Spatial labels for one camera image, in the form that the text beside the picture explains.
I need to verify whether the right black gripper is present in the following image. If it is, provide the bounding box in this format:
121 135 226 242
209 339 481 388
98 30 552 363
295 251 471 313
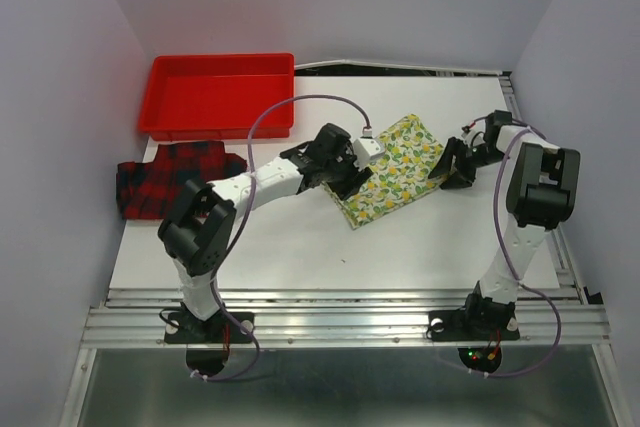
427 135 509 188

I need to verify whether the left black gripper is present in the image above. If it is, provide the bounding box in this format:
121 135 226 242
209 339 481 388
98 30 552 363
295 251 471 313
323 143 372 201

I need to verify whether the lemon print skirt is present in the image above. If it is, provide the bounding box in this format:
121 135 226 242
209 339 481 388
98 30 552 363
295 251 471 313
329 114 449 230

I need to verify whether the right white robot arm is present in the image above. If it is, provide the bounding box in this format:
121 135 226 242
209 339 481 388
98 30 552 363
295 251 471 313
428 110 581 342

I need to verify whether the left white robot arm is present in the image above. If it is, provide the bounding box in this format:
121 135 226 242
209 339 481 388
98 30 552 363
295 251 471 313
158 123 384 341

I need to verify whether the red plastic bin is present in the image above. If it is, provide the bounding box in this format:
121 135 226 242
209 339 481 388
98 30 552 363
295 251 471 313
137 53 295 142

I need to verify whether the red black plaid skirt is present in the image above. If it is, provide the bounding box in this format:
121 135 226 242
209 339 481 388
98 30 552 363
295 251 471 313
116 141 247 220

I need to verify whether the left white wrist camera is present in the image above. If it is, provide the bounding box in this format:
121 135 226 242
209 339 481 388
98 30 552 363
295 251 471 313
352 137 385 170

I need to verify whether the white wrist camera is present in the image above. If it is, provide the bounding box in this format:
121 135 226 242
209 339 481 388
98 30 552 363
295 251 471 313
352 137 385 170
462 124 485 147

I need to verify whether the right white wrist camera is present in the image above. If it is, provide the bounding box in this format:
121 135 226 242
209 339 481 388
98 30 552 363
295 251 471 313
462 124 485 147

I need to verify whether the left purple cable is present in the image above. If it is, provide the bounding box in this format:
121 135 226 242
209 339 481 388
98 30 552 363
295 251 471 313
191 94 374 382

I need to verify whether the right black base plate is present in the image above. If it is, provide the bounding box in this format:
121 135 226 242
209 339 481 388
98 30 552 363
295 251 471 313
426 308 520 375

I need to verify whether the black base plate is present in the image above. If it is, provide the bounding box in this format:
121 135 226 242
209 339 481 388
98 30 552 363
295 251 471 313
426 308 520 375
159 307 252 380

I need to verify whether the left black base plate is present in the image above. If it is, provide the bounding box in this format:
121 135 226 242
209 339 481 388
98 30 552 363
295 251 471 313
159 307 252 380

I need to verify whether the aluminium rail frame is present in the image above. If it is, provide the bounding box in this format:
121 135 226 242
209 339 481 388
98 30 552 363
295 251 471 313
61 70 633 426

